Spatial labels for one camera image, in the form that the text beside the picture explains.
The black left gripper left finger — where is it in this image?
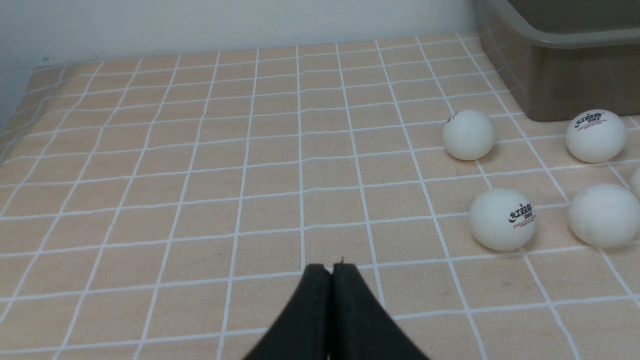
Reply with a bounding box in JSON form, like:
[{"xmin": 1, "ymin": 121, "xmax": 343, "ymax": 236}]
[{"xmin": 244, "ymin": 264, "xmax": 332, "ymax": 360}]

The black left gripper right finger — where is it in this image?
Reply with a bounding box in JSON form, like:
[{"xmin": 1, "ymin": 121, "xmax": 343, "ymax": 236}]
[{"xmin": 330, "ymin": 262, "xmax": 429, "ymax": 360}]

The white ping-pong ball red logo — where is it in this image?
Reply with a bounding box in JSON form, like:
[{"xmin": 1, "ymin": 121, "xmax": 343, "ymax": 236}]
[{"xmin": 468, "ymin": 187, "xmax": 538, "ymax": 251}]

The white ping-pong ball logo top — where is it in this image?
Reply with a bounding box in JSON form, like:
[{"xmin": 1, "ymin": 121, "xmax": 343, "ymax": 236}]
[{"xmin": 565, "ymin": 109, "xmax": 627, "ymax": 163}]

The white ping-pong ball plain centre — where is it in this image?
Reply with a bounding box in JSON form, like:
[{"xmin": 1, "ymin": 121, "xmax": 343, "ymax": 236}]
[{"xmin": 628, "ymin": 167, "xmax": 640, "ymax": 199}]

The orange checkered tablecloth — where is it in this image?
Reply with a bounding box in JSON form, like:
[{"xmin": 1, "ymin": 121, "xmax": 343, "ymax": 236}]
[{"xmin": 0, "ymin": 33, "xmax": 639, "ymax": 360}]

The olive green plastic bin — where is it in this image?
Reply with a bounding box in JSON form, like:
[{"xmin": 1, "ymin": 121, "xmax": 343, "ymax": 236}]
[{"xmin": 474, "ymin": 0, "xmax": 640, "ymax": 122}]

